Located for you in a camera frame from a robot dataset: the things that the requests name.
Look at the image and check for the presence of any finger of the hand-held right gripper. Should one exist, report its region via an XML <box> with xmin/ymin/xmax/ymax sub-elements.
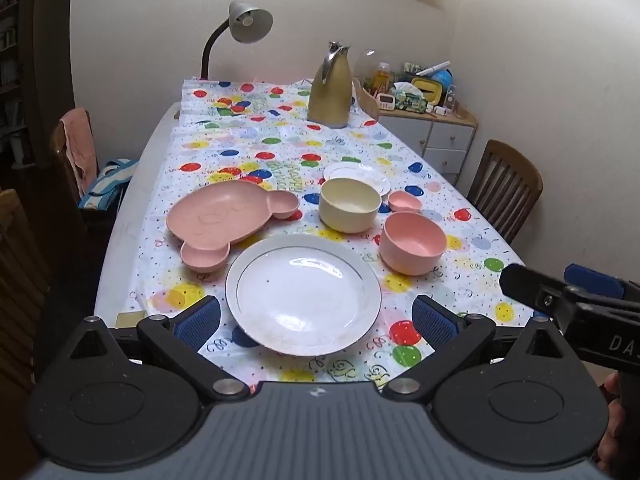
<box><xmin>500</xmin><ymin>262</ymin><xmax>577</xmax><ymax>318</ymax></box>
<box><xmin>564</xmin><ymin>263</ymin><xmax>640</xmax><ymax>307</ymax></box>

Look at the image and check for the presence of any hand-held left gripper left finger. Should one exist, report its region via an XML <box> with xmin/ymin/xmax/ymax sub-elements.
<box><xmin>70</xmin><ymin>295</ymin><xmax>251</xmax><ymax>403</ymax></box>

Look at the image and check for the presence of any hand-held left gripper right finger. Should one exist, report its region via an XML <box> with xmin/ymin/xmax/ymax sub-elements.
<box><xmin>382</xmin><ymin>294</ymin><xmax>571</xmax><ymax>403</ymax></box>

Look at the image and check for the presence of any pink bowl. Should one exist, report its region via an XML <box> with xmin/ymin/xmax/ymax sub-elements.
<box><xmin>379</xmin><ymin>211</ymin><xmax>447</xmax><ymax>277</ymax></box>

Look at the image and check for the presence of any large white plate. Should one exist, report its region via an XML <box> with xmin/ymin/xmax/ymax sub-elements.
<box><xmin>225</xmin><ymin>233</ymin><xmax>383</xmax><ymax>356</ymax></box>

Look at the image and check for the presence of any pink bear-shaped plate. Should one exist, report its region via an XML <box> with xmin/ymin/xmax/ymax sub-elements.
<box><xmin>166</xmin><ymin>180</ymin><xmax>301</xmax><ymax>275</ymax></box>

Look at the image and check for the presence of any small pink heart dish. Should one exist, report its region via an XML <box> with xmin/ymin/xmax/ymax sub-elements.
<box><xmin>387</xmin><ymin>190</ymin><xmax>422</xmax><ymax>213</ymax></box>

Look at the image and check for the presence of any cream bowl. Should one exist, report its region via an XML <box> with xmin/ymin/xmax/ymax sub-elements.
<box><xmin>319</xmin><ymin>177</ymin><xmax>382</xmax><ymax>233</ymax></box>

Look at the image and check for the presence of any small white plate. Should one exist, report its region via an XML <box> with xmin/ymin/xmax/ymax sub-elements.
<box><xmin>322</xmin><ymin>162</ymin><xmax>392</xmax><ymax>197</ymax></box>

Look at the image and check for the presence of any person's right hand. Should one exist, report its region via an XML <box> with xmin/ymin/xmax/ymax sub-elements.
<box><xmin>596</xmin><ymin>373</ymin><xmax>627</xmax><ymax>473</ymax></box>

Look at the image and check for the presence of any wooden slat-back chair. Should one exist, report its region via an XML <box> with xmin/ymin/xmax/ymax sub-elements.
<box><xmin>466</xmin><ymin>140</ymin><xmax>544</xmax><ymax>246</ymax></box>

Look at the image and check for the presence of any white drawer cabinet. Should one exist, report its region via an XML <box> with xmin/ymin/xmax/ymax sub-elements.
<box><xmin>357</xmin><ymin>77</ymin><xmax>478</xmax><ymax>186</ymax></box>

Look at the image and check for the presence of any blue striped bag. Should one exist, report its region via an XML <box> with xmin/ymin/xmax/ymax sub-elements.
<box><xmin>77</xmin><ymin>158</ymin><xmax>141</xmax><ymax>211</ymax></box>

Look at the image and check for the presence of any balloon printed tablecloth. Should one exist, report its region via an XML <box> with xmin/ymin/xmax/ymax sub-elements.
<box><xmin>127</xmin><ymin>77</ymin><xmax>551</xmax><ymax>396</ymax></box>

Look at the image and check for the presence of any pink towel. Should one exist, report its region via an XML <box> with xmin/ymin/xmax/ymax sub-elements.
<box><xmin>60</xmin><ymin>107</ymin><xmax>100</xmax><ymax>191</ymax></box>

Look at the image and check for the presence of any green tissue pack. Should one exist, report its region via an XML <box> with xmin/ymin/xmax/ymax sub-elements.
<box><xmin>392</xmin><ymin>82</ymin><xmax>428</xmax><ymax>113</ymax></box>

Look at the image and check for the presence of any yellow tissue box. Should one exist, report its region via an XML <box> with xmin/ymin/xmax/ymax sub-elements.
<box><xmin>411</xmin><ymin>79</ymin><xmax>445</xmax><ymax>106</ymax></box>

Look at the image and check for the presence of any blue globe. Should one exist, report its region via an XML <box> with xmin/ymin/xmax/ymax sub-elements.
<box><xmin>431</xmin><ymin>69</ymin><xmax>453</xmax><ymax>98</ymax></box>

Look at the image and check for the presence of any gold thermos jug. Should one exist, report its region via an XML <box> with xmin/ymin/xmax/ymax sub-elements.
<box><xmin>306</xmin><ymin>41</ymin><xmax>355</xmax><ymax>129</ymax></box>

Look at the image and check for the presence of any clear glass dome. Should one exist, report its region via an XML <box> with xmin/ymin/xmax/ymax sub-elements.
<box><xmin>352</xmin><ymin>49</ymin><xmax>378</xmax><ymax>81</ymax></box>

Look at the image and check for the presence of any grey desk lamp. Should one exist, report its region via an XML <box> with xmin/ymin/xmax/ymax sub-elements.
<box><xmin>201</xmin><ymin>1</ymin><xmax>274</xmax><ymax>81</ymax></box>

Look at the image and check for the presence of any dark wooden bookshelf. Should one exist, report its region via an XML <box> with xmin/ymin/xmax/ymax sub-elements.
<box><xmin>0</xmin><ymin>0</ymin><xmax>38</xmax><ymax>171</ymax></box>

